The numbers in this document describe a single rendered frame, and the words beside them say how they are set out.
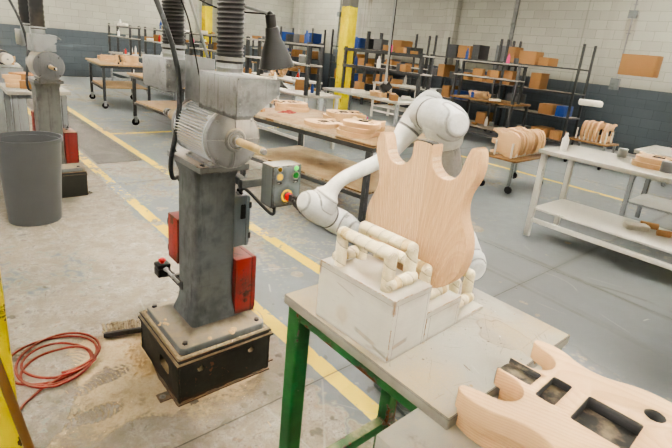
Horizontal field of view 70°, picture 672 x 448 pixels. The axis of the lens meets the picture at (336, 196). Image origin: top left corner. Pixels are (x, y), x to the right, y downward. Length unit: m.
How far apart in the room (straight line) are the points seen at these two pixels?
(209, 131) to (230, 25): 0.43
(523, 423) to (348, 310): 0.50
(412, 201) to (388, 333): 0.36
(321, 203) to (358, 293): 0.63
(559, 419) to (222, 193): 1.67
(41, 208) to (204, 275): 2.50
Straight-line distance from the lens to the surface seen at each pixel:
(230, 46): 1.84
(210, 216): 2.27
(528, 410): 1.06
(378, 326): 1.22
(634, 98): 12.58
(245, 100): 1.71
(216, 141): 2.00
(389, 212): 1.38
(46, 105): 5.31
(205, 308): 2.47
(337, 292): 1.30
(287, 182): 2.23
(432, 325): 1.35
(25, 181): 4.56
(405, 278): 1.20
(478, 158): 1.19
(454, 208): 1.24
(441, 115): 1.76
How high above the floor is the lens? 1.66
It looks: 17 degrees down
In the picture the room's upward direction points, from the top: 6 degrees clockwise
